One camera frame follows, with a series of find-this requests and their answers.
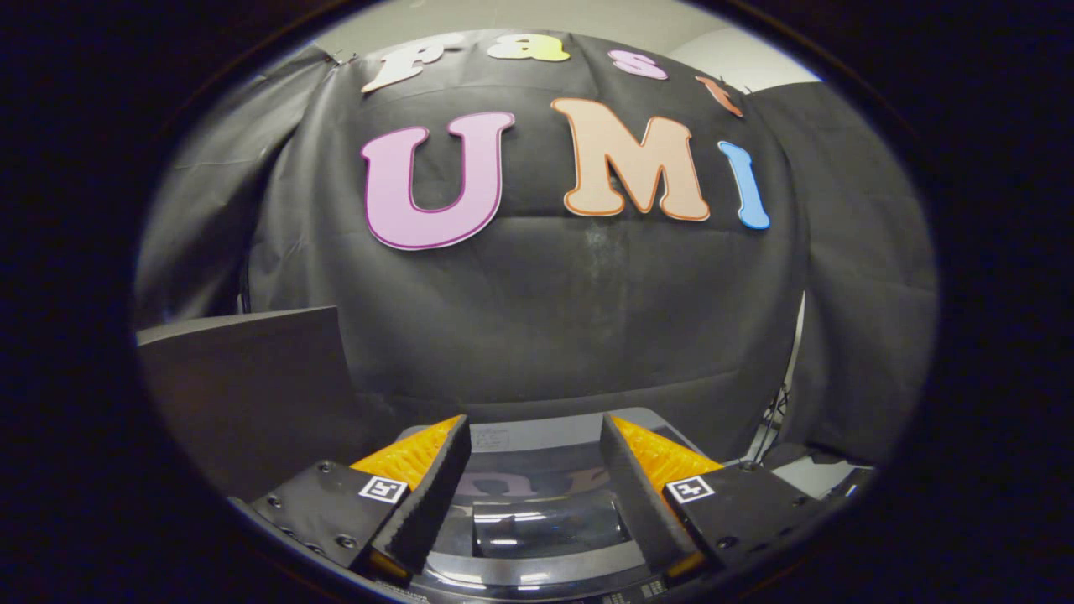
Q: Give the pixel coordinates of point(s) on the black backdrop cloth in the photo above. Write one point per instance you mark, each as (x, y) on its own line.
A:
(537, 319)

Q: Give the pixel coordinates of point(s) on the grey washing machine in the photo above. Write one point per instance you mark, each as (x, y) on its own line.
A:
(537, 591)

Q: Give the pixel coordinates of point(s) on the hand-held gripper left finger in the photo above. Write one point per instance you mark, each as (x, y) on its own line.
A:
(428, 503)

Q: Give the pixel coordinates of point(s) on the grey cabinet with beige door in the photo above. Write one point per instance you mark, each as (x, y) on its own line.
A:
(252, 394)

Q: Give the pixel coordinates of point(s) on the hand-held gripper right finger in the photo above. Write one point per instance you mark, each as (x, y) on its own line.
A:
(638, 503)

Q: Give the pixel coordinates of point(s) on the black device on floor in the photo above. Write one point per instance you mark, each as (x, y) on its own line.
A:
(847, 482)

